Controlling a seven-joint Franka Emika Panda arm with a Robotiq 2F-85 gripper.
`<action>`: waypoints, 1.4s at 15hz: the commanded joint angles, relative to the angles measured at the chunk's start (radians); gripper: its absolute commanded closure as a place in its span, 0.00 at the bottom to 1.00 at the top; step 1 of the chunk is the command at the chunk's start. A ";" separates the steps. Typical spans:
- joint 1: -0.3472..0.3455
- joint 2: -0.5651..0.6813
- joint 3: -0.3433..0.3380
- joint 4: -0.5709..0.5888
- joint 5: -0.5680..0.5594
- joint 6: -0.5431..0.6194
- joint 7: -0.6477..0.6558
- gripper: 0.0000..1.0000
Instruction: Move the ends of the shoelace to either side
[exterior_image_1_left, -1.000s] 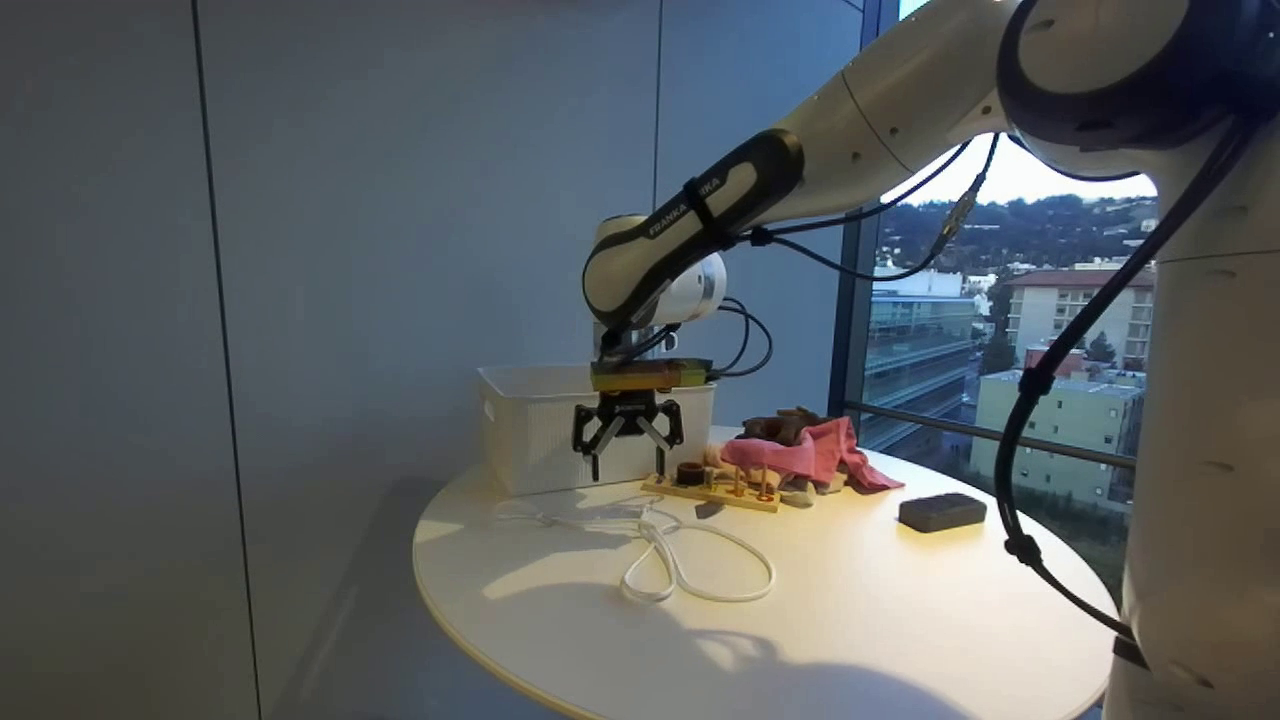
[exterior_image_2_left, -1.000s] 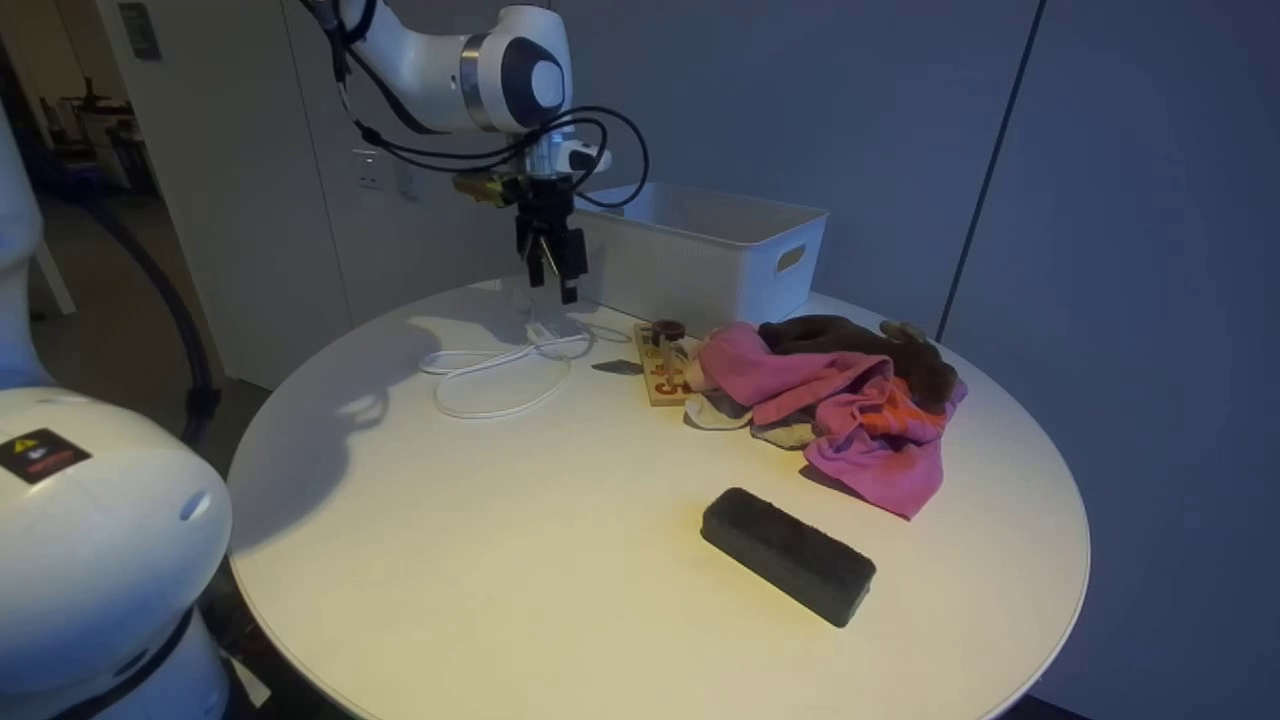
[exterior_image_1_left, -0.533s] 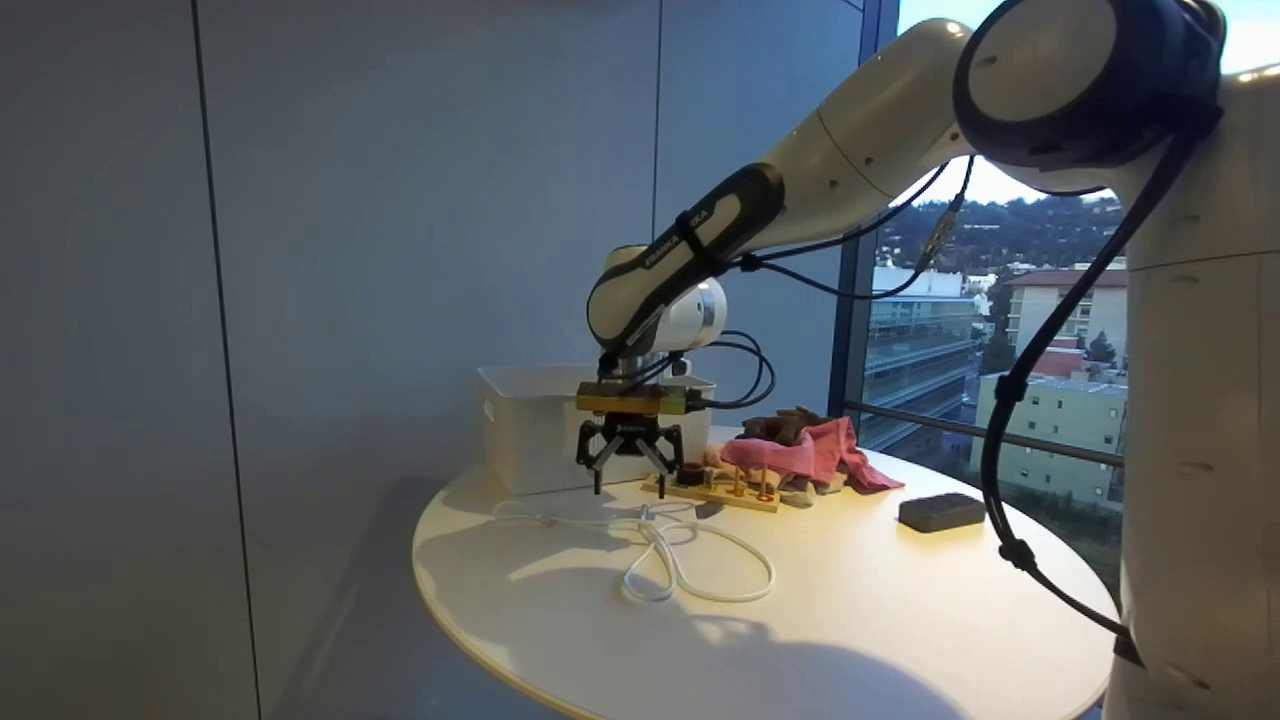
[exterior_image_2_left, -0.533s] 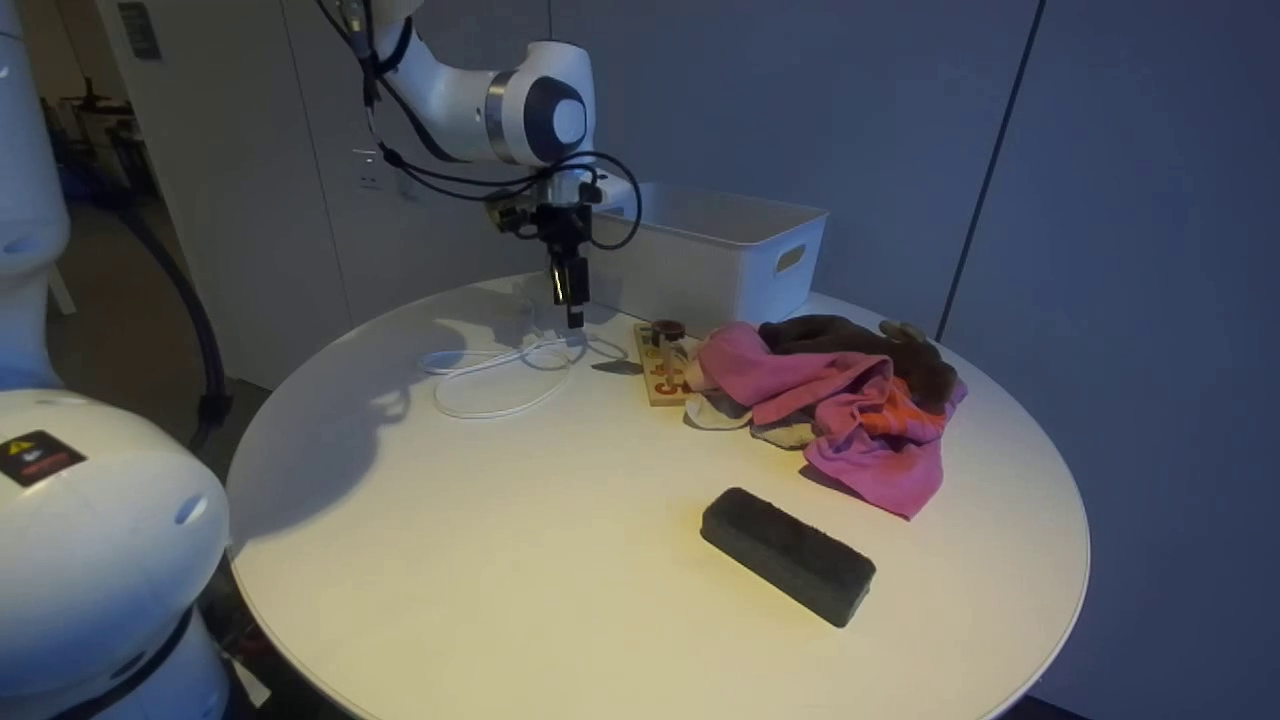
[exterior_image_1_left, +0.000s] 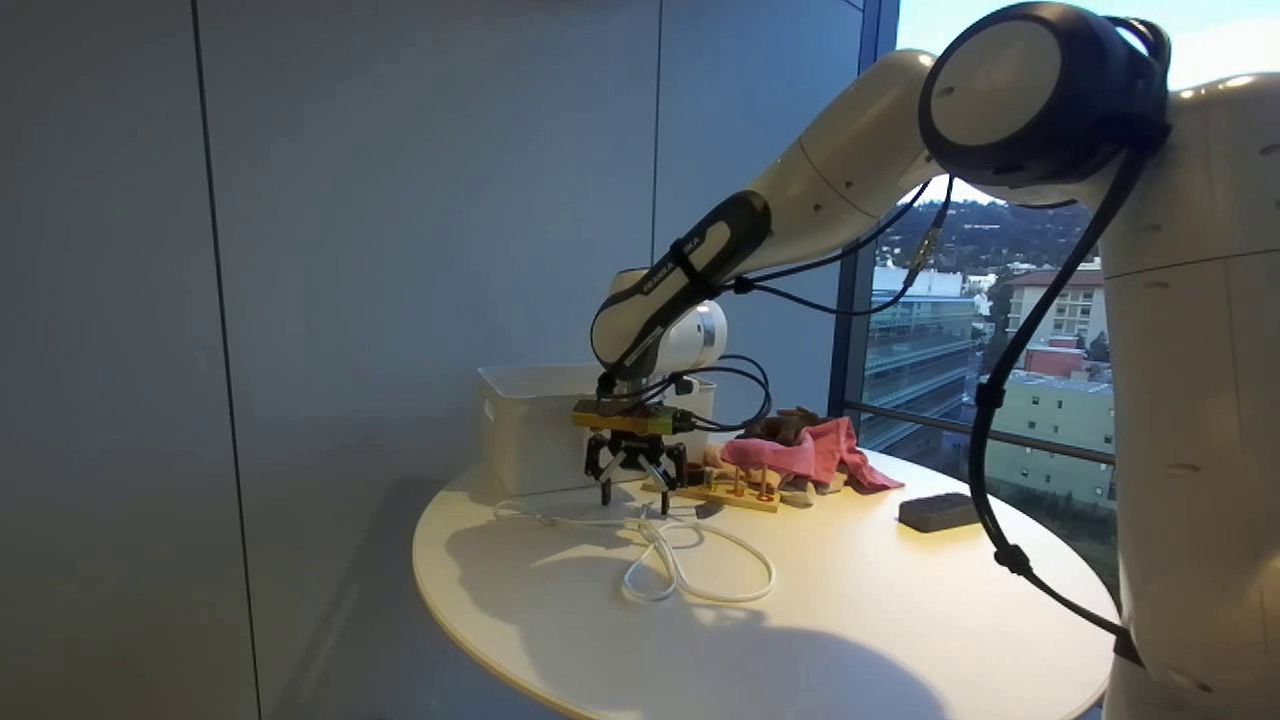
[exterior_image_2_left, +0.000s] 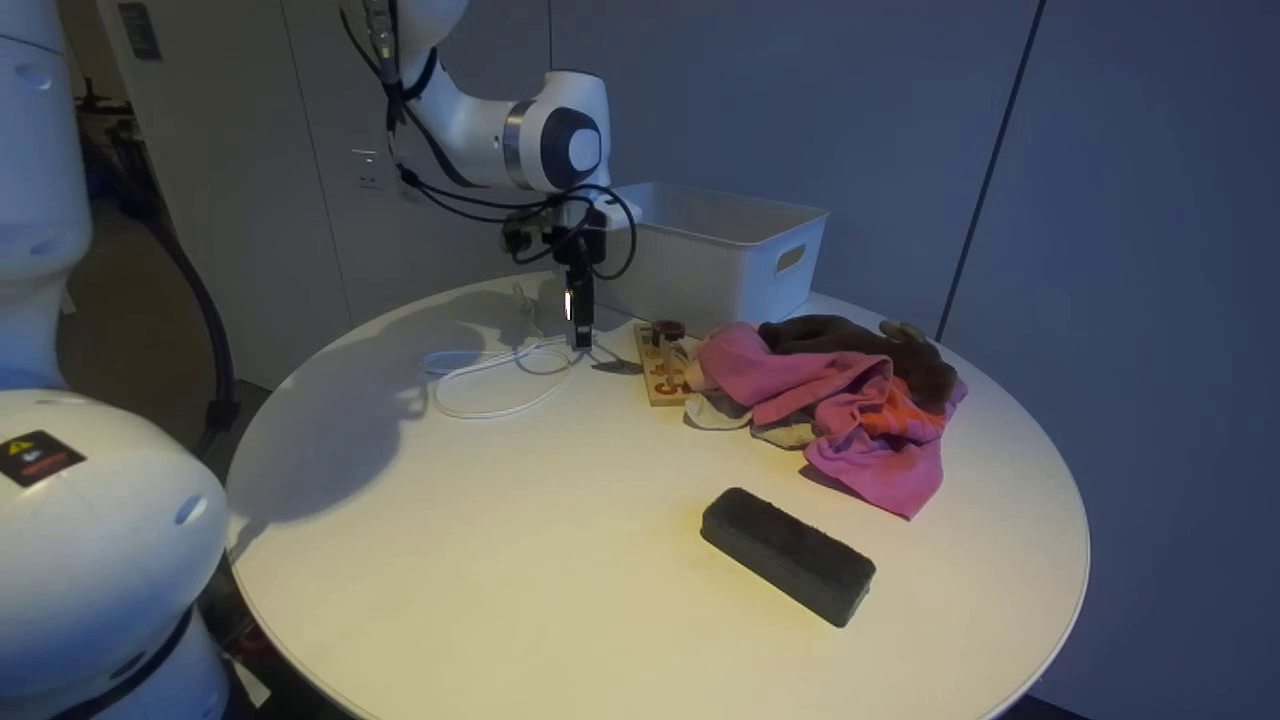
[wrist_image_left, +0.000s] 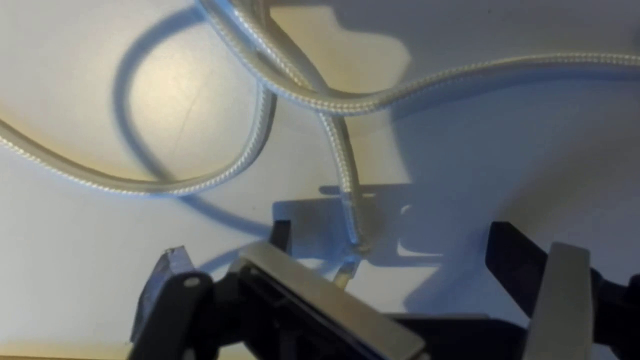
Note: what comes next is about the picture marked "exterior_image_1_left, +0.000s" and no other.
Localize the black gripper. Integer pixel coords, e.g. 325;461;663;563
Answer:
579;425;693;520

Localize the white shoelace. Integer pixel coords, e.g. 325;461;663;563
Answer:
492;498;780;614

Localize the yellow wooden board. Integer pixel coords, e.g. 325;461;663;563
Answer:
663;461;819;520

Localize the white plastic storage bin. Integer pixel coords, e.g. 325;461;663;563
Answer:
472;364;721;498

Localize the dark brown lump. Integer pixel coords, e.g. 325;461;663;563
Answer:
754;406;833;447

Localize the pink cloth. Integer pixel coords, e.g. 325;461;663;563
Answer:
717;414;909;499

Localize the black rectangular sponge block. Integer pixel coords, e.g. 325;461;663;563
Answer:
895;487;984;536

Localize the metal window railing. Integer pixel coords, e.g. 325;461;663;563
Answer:
854;400;1121;472

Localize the green flat roof building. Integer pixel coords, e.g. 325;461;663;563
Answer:
984;367;1121;508

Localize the beige apartment building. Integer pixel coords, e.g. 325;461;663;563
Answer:
1004;264;1112;352

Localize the blue window frame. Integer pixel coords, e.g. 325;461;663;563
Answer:
823;0;906;422

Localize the thin black cable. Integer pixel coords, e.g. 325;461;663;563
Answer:
660;176;961;435

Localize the thick black cable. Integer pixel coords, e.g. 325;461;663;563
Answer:
964;13;1180;674

